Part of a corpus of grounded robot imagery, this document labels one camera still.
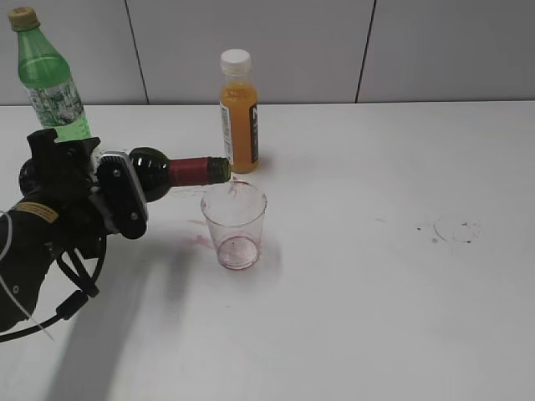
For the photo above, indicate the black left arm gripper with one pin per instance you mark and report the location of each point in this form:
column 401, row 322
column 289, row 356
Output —
column 58, row 186

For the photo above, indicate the dark red wine bottle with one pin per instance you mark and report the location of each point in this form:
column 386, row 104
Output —
column 157, row 174

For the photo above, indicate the transparent plastic cup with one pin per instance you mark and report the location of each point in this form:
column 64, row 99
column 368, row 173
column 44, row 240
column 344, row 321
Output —
column 234, row 213

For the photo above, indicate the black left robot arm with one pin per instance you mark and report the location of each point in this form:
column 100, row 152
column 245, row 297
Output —
column 30, row 258

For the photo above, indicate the green plastic soda bottle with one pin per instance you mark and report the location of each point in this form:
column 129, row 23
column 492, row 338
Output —
column 47, row 78

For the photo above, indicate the orange juice bottle white cap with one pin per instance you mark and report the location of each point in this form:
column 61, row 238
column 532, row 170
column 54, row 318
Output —
column 238, row 106

